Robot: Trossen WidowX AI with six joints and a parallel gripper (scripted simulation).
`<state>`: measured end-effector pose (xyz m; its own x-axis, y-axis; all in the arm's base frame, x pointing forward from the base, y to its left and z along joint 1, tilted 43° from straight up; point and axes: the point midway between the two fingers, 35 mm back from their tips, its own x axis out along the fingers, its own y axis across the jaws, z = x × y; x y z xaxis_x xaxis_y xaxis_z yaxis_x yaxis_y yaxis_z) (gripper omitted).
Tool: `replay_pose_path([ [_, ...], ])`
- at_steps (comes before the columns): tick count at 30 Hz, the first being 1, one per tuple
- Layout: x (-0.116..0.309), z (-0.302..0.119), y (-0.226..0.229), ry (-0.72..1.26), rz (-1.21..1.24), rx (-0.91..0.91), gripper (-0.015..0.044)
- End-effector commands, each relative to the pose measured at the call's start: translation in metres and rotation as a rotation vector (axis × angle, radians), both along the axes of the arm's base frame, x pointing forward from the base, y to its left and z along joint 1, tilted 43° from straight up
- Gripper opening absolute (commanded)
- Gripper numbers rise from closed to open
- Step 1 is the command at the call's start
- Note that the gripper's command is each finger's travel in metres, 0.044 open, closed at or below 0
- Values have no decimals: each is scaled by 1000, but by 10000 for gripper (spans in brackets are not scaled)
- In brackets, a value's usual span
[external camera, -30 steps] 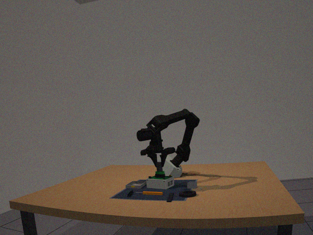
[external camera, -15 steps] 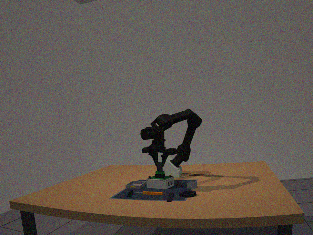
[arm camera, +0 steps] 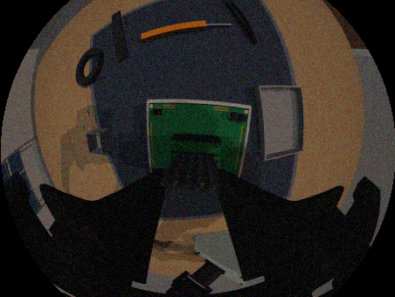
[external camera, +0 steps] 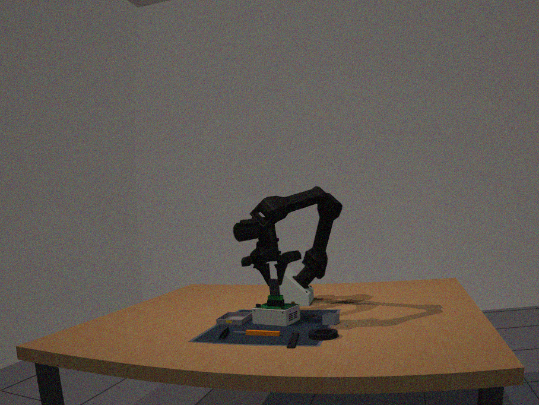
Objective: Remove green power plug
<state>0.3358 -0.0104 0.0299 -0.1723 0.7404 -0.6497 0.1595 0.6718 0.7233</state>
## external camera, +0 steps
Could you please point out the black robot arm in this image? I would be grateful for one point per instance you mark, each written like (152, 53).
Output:
(276, 208)

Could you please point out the green circuit board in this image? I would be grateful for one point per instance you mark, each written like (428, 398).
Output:
(286, 305)

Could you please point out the dark blue mat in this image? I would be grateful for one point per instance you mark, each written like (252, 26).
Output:
(309, 320)

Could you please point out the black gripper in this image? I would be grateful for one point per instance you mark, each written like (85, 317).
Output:
(282, 259)

